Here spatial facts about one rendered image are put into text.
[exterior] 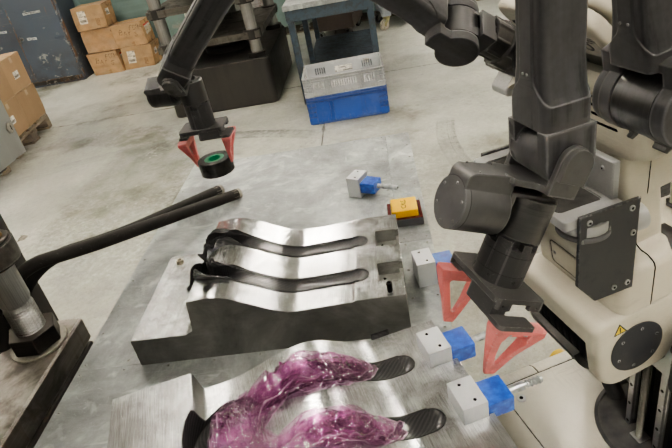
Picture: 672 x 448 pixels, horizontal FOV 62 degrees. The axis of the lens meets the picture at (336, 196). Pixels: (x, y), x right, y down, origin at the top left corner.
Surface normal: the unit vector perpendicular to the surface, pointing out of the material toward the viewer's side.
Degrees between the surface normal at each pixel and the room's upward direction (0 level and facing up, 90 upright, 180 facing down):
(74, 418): 0
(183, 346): 90
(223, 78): 90
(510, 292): 27
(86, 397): 0
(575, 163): 90
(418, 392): 0
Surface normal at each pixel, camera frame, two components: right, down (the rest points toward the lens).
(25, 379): -0.18, -0.86
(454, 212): -0.92, -0.13
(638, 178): 0.30, 0.41
